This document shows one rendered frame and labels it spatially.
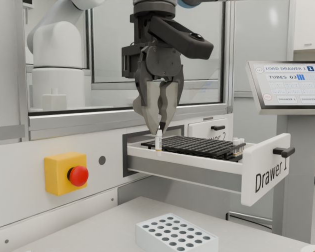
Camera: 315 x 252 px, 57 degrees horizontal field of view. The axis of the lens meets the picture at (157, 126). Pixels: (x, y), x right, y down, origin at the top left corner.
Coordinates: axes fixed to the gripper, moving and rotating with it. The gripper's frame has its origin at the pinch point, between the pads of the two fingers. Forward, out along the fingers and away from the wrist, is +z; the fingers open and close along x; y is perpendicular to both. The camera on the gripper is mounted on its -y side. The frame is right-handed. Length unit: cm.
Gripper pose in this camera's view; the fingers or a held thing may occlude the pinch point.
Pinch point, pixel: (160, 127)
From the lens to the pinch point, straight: 49.8
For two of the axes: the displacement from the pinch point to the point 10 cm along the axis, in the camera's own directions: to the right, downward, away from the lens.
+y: -6.0, -1.0, 8.0
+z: -0.1, 9.9, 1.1
